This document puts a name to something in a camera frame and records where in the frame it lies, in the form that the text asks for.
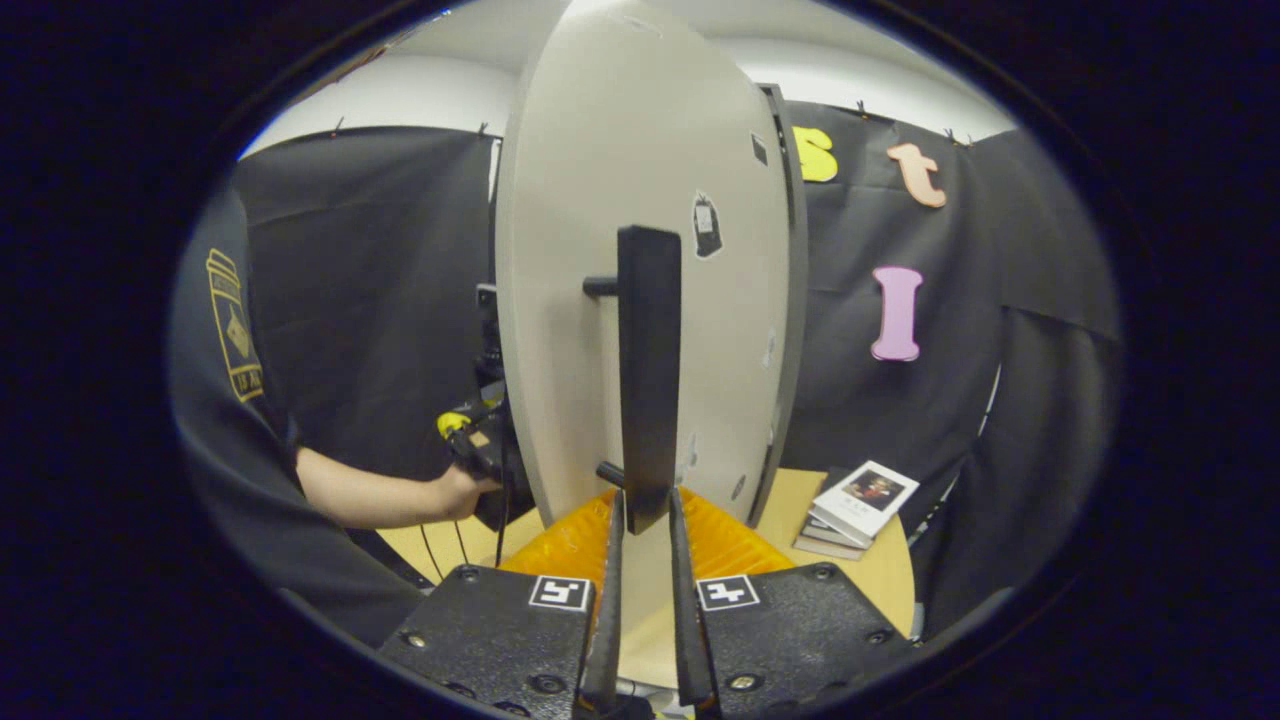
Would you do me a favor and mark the person's dark shirt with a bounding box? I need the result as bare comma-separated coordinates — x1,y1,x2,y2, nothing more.
168,185,431,646

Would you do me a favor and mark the black backdrop cloth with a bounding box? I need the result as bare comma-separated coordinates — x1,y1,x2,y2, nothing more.
230,95,1126,641

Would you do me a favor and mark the white portrait cover book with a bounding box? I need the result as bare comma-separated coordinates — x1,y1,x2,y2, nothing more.
808,460,921,548

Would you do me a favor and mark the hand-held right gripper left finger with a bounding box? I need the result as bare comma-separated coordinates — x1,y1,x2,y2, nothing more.
378,490,626,720

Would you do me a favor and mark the beige cabinet door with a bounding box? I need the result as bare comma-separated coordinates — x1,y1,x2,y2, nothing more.
495,0,791,691

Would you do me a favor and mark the grey book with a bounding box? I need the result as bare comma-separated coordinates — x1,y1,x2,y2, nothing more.
793,535,867,562
798,515,877,551

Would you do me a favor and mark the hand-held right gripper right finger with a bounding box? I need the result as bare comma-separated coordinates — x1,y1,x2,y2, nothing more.
668,487,916,720

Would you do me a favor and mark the black cabinet door handle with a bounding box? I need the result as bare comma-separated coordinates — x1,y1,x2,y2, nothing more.
583,225,683,536

